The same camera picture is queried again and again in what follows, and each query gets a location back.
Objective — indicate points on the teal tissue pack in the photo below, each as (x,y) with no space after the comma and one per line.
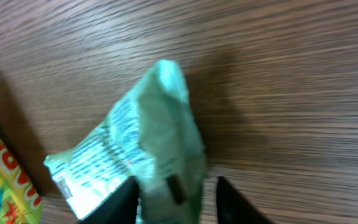
(149,134)

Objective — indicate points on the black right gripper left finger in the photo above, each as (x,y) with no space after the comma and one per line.
(119,208)

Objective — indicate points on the green snack bag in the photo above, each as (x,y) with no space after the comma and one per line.
(19,199)

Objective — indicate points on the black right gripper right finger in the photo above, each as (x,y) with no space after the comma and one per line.
(233,208)

